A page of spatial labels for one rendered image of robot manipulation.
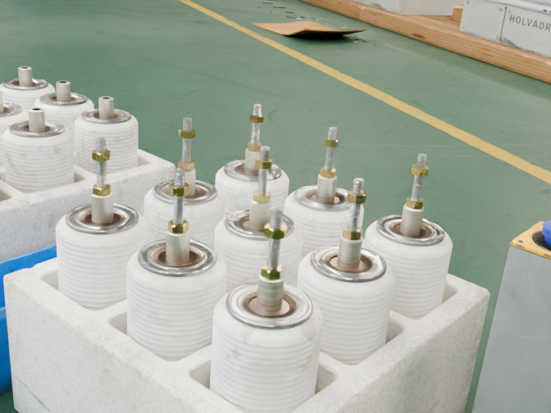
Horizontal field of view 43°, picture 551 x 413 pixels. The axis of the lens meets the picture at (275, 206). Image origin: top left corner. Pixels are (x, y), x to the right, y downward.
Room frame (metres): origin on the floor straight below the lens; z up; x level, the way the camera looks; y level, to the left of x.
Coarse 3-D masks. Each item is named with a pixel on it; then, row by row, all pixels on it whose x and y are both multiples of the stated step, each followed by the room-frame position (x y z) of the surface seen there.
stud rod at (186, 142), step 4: (184, 120) 0.77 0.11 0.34; (188, 120) 0.77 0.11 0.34; (184, 124) 0.77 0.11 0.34; (188, 124) 0.77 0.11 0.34; (184, 128) 0.77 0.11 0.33; (188, 128) 0.77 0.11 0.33; (184, 140) 0.77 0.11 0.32; (188, 140) 0.77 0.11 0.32; (184, 144) 0.77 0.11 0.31; (188, 144) 0.77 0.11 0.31; (184, 148) 0.77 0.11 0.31; (188, 148) 0.77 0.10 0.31; (184, 152) 0.77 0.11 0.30; (188, 152) 0.77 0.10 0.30; (184, 156) 0.77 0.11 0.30; (188, 156) 0.77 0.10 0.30; (184, 160) 0.77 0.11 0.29; (188, 160) 0.77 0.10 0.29
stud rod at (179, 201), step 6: (180, 174) 0.60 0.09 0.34; (174, 180) 0.60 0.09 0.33; (180, 180) 0.60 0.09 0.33; (180, 186) 0.60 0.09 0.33; (174, 198) 0.60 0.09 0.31; (180, 198) 0.60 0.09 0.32; (174, 204) 0.60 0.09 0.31; (180, 204) 0.60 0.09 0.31; (174, 210) 0.60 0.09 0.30; (180, 210) 0.60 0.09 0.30; (174, 216) 0.60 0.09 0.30; (180, 216) 0.60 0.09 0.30; (174, 222) 0.60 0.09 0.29; (180, 222) 0.60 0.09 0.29
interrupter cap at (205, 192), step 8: (160, 184) 0.78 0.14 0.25; (168, 184) 0.79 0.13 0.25; (200, 184) 0.79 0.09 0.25; (208, 184) 0.79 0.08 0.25; (160, 192) 0.76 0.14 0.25; (168, 192) 0.77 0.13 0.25; (200, 192) 0.78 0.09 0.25; (208, 192) 0.77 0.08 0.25; (216, 192) 0.77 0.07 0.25; (160, 200) 0.74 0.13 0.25; (168, 200) 0.74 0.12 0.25; (184, 200) 0.74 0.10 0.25; (192, 200) 0.75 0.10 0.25; (200, 200) 0.74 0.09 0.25; (208, 200) 0.75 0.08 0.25
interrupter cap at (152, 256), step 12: (192, 240) 0.64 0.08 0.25; (144, 252) 0.61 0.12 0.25; (156, 252) 0.61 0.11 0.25; (192, 252) 0.62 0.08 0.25; (204, 252) 0.62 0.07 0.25; (144, 264) 0.58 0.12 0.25; (156, 264) 0.58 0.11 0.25; (168, 264) 0.59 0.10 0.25; (180, 264) 0.59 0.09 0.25; (192, 264) 0.59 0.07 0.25; (204, 264) 0.59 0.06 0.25; (168, 276) 0.57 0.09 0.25; (180, 276) 0.57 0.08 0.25
